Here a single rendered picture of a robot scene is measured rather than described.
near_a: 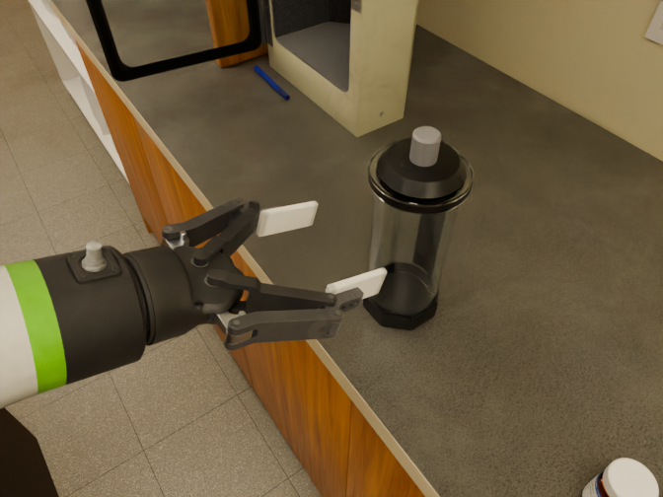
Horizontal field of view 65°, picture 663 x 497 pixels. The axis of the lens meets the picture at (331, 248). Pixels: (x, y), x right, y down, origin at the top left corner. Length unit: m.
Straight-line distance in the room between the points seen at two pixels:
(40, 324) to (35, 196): 2.23
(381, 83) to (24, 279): 0.70
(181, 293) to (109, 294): 0.05
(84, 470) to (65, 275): 1.38
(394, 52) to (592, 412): 0.62
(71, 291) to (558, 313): 0.59
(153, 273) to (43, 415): 1.49
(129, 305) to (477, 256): 0.53
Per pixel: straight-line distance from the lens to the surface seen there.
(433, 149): 0.52
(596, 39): 1.12
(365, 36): 0.88
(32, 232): 2.42
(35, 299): 0.38
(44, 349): 0.38
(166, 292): 0.40
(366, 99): 0.94
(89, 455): 1.75
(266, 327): 0.42
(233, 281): 0.43
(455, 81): 1.17
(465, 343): 0.69
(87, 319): 0.38
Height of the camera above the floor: 1.50
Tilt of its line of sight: 48 degrees down
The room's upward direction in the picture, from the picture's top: straight up
